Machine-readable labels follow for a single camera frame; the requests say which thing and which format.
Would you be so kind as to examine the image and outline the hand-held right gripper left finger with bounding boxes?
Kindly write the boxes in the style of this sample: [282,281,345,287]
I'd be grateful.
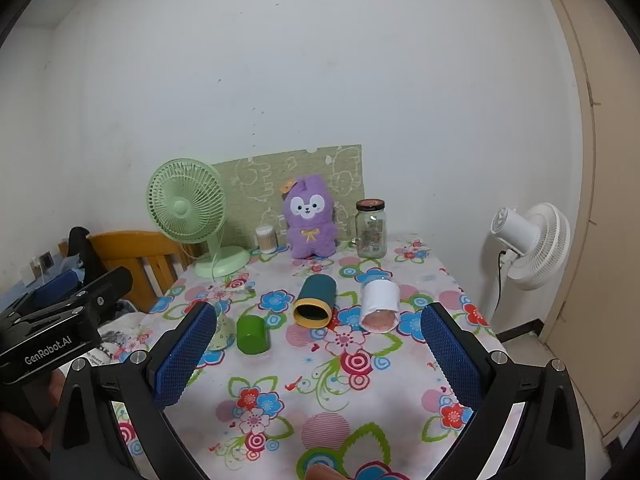
[50,301,219,480]

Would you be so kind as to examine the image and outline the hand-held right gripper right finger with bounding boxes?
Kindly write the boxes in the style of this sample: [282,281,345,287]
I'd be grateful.
[419,302,587,480]

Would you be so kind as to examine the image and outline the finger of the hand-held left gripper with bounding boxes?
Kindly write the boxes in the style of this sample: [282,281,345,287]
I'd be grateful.
[67,227,103,288]
[0,267,134,333]

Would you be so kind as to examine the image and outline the light green cup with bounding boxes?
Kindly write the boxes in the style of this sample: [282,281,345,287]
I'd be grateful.
[206,301,236,352]

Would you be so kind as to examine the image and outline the white cup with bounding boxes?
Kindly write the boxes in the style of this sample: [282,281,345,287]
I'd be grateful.
[359,280,401,334]

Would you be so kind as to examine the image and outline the dark teal cup yellow rim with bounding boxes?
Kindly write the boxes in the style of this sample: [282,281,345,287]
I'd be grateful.
[292,274,337,330]

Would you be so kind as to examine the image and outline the person's left hand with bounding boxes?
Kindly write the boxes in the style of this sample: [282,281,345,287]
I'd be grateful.
[0,367,68,458]

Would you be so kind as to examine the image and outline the person's right hand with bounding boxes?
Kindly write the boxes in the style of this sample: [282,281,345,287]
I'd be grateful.
[305,464,347,480]

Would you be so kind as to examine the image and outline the wooden chair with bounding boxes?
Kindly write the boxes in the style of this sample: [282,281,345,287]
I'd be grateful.
[58,230,195,314]

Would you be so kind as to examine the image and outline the blue cloth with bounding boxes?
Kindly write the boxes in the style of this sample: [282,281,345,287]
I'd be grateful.
[22,271,83,312]

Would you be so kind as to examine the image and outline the white patterned blanket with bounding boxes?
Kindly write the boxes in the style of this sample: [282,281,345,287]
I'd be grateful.
[96,311,155,367]

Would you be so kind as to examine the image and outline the green desk fan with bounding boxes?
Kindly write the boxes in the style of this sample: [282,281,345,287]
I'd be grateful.
[146,158,251,279]

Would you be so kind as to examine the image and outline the floral tablecloth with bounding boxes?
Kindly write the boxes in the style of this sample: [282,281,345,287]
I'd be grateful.
[107,237,506,480]

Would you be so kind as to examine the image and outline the white standing fan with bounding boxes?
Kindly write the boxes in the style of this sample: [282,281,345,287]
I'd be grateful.
[490,203,571,291]

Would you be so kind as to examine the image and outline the cotton swab container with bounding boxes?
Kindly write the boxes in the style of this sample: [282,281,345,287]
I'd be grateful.
[255,225,277,254]

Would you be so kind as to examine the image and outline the glass jar with lid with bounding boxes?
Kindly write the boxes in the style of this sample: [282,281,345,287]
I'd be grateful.
[351,199,389,260]

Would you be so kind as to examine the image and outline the green printed board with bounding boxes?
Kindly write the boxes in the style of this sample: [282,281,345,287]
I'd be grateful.
[210,144,363,252]

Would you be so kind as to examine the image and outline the purple plush toy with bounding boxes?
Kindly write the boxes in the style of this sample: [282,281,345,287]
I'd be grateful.
[281,175,341,260]

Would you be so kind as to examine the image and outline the beige wooden door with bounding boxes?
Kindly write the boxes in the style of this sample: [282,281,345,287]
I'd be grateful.
[529,0,640,453]

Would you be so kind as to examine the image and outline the black fan cable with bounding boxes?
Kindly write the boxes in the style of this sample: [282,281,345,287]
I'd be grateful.
[494,249,507,332]

